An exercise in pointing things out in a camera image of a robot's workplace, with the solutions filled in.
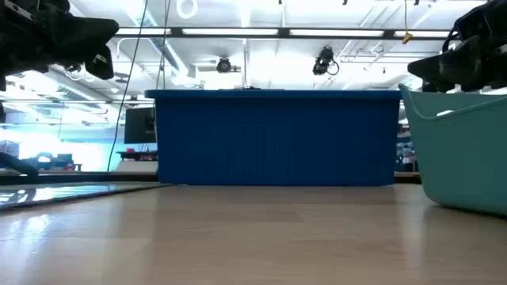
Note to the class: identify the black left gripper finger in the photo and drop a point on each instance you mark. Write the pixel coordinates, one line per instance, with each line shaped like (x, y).
(87, 31)

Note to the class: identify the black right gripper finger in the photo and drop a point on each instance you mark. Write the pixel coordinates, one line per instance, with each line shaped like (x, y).
(447, 63)
(433, 87)

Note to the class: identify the teal plastic basket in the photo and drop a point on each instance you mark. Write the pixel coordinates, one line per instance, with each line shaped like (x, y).
(463, 166)

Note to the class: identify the long grey slotted divider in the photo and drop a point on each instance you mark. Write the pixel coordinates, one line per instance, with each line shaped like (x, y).
(59, 194)

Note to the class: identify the large blue plastic bin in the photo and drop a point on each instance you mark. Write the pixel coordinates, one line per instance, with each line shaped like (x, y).
(277, 138)

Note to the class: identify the yellow hanging plug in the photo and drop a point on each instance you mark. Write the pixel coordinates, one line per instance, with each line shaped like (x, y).
(406, 38)

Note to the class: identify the background storage shelf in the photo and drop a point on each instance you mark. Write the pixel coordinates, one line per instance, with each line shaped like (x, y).
(404, 154)

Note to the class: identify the black computer monitor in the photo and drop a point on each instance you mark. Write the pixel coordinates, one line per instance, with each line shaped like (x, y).
(138, 124)

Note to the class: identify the dark background table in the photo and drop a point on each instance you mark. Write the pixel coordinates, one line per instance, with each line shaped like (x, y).
(134, 155)

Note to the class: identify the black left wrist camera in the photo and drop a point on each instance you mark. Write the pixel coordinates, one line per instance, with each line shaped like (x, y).
(101, 65)

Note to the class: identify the black ceiling camera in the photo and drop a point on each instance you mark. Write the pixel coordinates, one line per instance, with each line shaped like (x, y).
(324, 61)
(223, 65)

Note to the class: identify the black ceiling light rail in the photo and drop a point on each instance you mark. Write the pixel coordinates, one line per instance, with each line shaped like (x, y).
(283, 32)

